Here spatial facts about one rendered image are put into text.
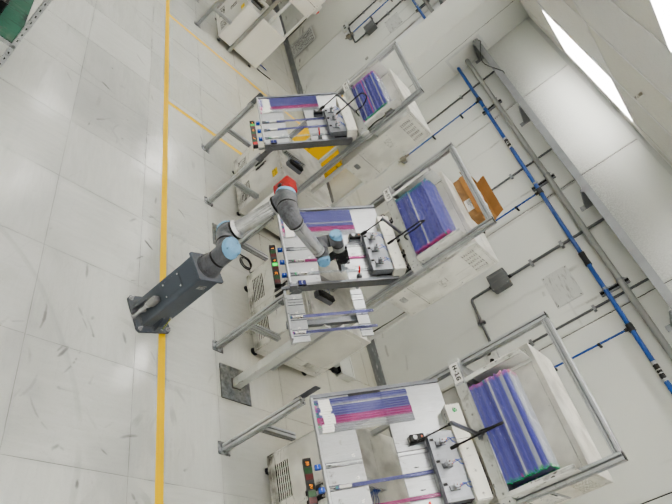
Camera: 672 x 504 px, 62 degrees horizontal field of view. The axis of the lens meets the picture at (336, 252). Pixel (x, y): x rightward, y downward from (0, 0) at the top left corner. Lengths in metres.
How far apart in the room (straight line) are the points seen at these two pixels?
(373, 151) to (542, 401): 2.55
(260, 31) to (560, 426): 6.04
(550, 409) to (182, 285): 2.05
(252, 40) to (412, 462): 5.93
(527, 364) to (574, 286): 1.67
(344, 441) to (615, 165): 3.28
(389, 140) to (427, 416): 2.45
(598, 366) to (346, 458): 2.20
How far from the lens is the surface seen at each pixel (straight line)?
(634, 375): 4.36
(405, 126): 4.66
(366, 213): 3.99
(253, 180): 4.99
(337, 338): 4.00
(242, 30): 7.61
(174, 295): 3.29
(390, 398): 3.07
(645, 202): 4.86
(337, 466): 2.88
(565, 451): 2.97
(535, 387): 3.08
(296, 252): 3.64
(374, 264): 3.57
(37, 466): 2.84
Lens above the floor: 2.36
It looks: 23 degrees down
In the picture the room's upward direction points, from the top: 54 degrees clockwise
